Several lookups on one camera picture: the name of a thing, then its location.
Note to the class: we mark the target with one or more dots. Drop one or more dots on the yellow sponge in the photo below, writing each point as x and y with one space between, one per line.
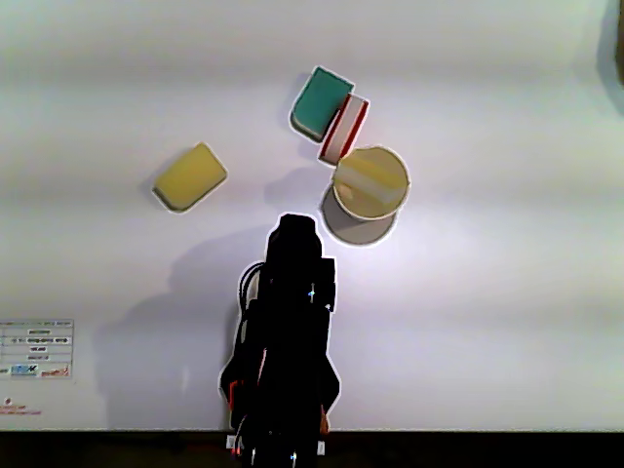
190 178
373 178

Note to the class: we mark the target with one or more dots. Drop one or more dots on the white paper cup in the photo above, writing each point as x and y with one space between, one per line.
361 229

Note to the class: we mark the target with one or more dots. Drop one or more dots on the red sponge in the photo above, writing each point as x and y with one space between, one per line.
347 127

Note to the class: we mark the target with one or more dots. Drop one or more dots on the green sponge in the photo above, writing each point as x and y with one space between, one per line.
319 102

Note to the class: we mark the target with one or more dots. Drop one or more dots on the printed label sticker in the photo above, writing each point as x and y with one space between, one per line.
36 348

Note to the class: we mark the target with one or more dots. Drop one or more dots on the small red sticker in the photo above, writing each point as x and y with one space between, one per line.
17 409

